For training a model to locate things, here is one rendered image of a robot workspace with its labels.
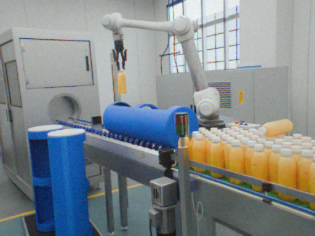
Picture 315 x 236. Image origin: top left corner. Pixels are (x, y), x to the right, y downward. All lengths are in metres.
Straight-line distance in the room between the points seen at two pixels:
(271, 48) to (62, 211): 3.32
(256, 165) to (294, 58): 3.41
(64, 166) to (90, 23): 5.09
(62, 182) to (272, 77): 2.39
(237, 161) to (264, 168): 0.14
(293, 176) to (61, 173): 1.69
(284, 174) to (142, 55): 6.46
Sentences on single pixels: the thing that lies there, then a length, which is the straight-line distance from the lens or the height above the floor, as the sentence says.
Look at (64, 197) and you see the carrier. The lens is 2.57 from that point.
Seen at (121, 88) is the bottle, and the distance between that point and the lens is 2.62.
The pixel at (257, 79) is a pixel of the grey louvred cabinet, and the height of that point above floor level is 1.33.
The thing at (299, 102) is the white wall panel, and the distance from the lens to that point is 4.73.
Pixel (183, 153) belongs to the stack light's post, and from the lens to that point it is 1.45.
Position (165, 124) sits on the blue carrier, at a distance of 1.93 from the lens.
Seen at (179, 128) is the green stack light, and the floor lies 1.19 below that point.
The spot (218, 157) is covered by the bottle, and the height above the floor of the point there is 1.01.
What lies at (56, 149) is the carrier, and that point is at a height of 0.93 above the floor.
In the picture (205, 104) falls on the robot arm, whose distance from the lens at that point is 2.25.
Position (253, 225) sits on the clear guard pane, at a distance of 1.43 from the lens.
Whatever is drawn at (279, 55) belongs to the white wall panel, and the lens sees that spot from 4.62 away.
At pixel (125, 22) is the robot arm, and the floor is 1.84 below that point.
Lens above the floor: 1.44
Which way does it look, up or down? 8 degrees down
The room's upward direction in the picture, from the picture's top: 3 degrees counter-clockwise
